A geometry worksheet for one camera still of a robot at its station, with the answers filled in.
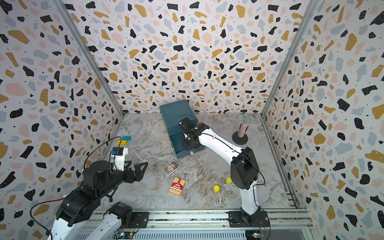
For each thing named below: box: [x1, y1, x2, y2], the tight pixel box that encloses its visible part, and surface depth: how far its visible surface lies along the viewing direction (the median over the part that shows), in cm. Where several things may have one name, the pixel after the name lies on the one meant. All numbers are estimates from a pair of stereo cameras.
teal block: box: [122, 136, 132, 141], surface depth 108 cm
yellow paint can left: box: [213, 185, 221, 193], surface depth 84 cm
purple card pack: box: [162, 160, 180, 176], surface depth 92 cm
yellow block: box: [117, 140, 128, 145], surface depth 105 cm
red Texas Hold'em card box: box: [168, 177, 186, 197], surface depth 85 cm
